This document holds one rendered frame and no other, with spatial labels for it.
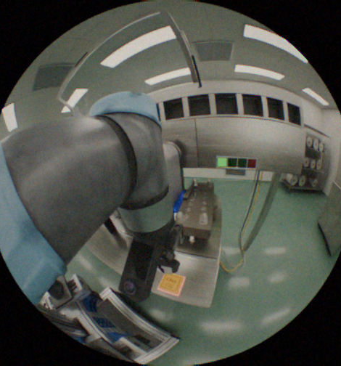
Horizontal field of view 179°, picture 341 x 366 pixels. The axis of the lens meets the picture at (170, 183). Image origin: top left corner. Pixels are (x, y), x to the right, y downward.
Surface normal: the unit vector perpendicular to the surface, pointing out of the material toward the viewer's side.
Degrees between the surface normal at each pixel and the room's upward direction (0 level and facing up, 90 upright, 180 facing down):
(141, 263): 28
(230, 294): 0
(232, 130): 90
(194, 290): 0
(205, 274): 0
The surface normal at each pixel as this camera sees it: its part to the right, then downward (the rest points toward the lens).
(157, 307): -0.13, -0.90
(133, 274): -0.31, -0.58
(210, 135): -0.36, 0.44
